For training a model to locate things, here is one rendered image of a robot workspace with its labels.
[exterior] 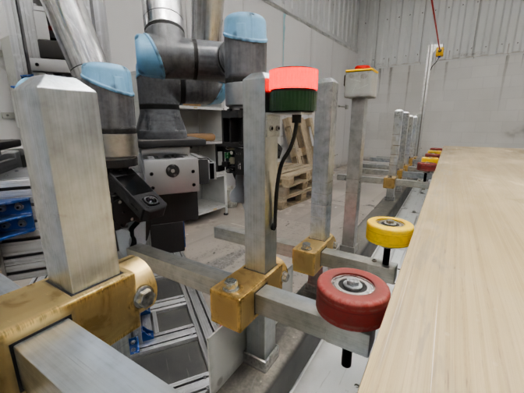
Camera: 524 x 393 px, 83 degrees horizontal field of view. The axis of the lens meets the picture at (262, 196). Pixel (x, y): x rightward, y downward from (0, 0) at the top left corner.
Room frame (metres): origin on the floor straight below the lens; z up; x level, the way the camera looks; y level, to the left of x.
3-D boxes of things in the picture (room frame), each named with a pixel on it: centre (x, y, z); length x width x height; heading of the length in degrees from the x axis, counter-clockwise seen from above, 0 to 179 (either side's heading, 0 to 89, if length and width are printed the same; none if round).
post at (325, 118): (0.63, -0.13, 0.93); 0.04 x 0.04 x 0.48; 58
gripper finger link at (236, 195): (0.58, 0.04, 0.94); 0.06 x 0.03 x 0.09; 148
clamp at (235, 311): (0.39, 0.01, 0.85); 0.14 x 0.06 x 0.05; 148
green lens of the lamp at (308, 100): (0.39, -0.04, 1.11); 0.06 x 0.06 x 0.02
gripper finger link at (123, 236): (0.52, 0.28, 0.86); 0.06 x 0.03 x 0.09; 58
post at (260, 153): (0.41, 0.00, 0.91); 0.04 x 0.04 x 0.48; 58
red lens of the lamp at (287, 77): (0.39, -0.04, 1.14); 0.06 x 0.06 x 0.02
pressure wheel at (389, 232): (0.51, -0.24, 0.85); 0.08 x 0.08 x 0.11
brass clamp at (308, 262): (0.61, -0.12, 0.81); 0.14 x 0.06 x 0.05; 148
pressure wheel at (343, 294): (0.30, -0.10, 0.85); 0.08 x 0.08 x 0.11
